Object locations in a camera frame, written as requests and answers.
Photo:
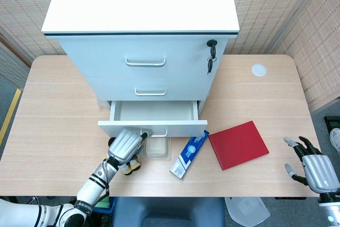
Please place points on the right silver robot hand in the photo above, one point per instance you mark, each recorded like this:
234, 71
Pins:
320, 169

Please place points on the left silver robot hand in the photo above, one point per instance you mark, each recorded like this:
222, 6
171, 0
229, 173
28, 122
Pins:
125, 144

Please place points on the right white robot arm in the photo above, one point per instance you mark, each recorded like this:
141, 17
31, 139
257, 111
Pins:
330, 209

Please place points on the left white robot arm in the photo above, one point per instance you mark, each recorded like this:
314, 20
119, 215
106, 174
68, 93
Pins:
90, 187

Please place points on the white top drawer with key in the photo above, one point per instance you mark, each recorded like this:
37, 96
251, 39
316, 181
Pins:
101, 54

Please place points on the black keys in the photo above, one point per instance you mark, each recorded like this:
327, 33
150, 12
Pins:
212, 51

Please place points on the white drawer cabinet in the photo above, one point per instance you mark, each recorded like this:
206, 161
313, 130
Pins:
140, 1

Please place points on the black-headed plush doll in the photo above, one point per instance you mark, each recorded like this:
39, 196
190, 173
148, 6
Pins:
132, 167

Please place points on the white shoe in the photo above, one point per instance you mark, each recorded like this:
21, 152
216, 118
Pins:
335, 140

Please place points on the beige plastic food container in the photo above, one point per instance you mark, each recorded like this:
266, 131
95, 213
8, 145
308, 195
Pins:
158, 148

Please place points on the green plastic item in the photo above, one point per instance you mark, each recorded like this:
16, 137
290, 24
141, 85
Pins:
105, 202

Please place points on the blue toothpaste box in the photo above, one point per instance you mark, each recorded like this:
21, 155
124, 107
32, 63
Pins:
190, 154

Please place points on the blue chair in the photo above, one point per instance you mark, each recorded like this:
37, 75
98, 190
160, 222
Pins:
167, 211

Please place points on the translucent white plastic cover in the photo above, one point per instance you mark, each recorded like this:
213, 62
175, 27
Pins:
247, 211

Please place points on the red notebook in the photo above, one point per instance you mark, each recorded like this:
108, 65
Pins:
237, 144

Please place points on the white round desk grommet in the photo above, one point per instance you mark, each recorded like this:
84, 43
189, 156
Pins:
259, 69

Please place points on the yellow floor tape strip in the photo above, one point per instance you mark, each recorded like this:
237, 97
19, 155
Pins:
10, 115

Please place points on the black frame object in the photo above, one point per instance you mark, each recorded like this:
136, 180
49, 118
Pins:
332, 122

